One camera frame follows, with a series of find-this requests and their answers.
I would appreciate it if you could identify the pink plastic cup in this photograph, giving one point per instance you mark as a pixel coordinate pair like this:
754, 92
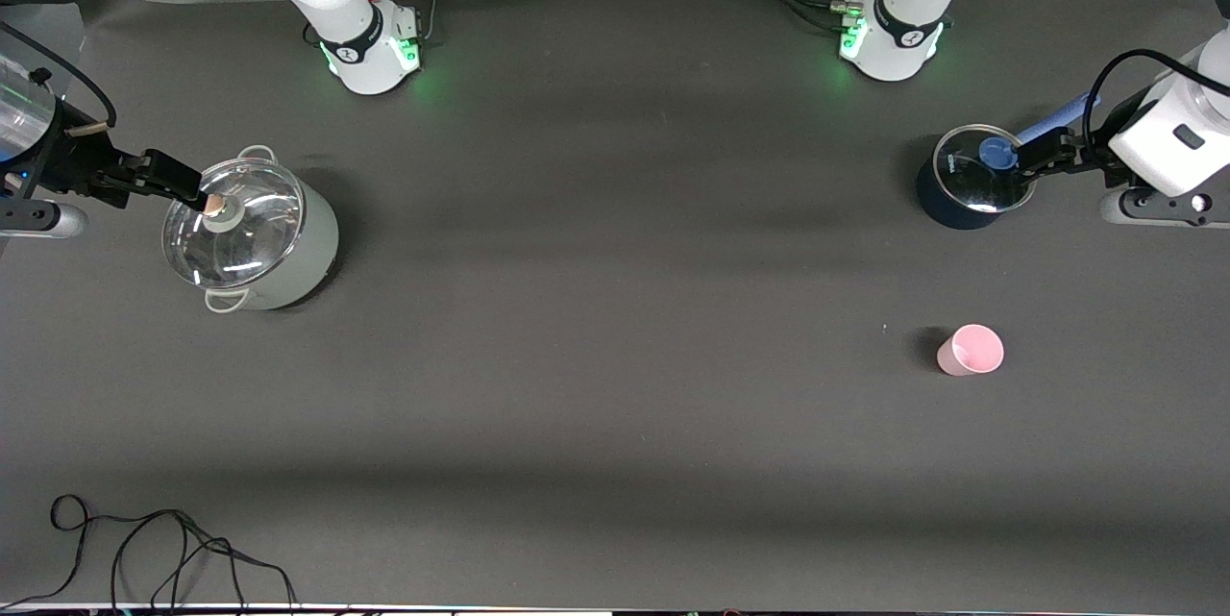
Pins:
971, 352

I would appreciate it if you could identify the glass lid with blue knob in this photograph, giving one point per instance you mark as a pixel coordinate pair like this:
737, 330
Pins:
966, 179

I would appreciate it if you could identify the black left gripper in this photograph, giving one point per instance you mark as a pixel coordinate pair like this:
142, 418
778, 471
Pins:
1091, 152

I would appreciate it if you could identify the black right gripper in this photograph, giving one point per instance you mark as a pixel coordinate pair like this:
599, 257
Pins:
65, 164

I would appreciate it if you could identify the dark blue saucepan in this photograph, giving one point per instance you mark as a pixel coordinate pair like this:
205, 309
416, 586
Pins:
947, 212

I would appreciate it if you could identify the glass lid with tan knob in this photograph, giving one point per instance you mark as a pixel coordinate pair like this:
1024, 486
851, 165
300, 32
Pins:
250, 232

